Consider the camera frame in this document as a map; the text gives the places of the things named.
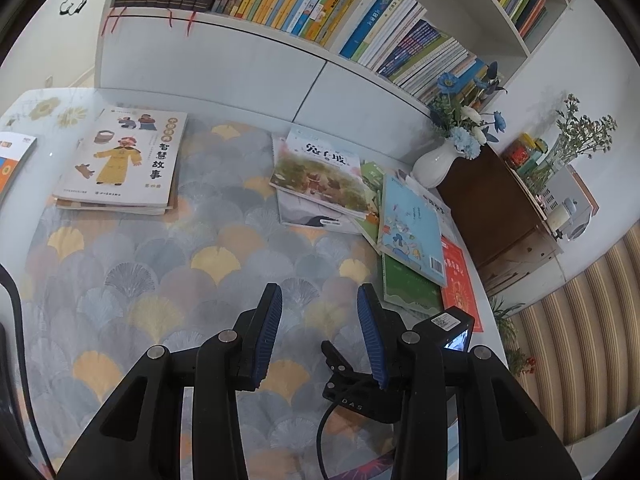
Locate grey book under stack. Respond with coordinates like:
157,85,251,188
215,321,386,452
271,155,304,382
272,132,363,235

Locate row of white blue paperbacks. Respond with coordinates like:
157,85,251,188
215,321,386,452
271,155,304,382
339,0,490,107

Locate brown wooden cabinet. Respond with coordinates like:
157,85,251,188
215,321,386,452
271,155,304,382
435,142,566,296

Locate red cover book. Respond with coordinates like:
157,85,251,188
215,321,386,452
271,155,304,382
439,236,485,335

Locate white ceramic vase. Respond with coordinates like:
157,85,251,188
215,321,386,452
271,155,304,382
411,139,463,188

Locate blue white flower bouquet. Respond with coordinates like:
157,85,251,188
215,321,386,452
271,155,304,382
429,62,508,158

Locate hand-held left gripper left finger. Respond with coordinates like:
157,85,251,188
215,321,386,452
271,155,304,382
55,282,284,480

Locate light blue illustrated book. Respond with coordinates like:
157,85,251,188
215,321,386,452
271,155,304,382
52,105,188,211

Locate dark green wavy print book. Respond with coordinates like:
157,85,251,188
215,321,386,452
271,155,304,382
381,252,445,318

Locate jar with red contents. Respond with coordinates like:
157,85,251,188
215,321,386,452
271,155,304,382
501,140,532,170

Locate ginkgo leaf print tablecloth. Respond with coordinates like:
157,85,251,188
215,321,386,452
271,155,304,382
20,120,461,480

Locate orange cover book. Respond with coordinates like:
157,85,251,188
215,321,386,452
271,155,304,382
0,131,39,206

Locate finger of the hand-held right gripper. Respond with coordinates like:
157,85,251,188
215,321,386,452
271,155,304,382
321,340,362,387

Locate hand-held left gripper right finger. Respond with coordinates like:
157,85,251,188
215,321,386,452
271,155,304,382
356,282,582,480

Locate white appliance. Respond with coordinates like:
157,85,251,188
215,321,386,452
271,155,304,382
537,164,600,242

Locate beige striped sofa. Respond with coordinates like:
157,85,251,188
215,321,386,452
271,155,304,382
507,220,640,448

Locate green potted plant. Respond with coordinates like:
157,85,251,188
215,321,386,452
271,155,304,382
487,294,538,378

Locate forest animals cover book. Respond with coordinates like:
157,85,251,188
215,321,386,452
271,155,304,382
269,129,368,220

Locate jar with yellow lid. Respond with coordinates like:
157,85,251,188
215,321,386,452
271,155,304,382
520,132,549,161

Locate black cable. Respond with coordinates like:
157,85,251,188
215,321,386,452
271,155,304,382
316,400,351,480
0,264,55,480

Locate light green illustrated book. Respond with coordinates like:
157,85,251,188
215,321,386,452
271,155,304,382
350,159,390,250

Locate glass vase green sprigs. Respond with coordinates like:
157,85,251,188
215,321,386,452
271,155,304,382
530,92,620,196

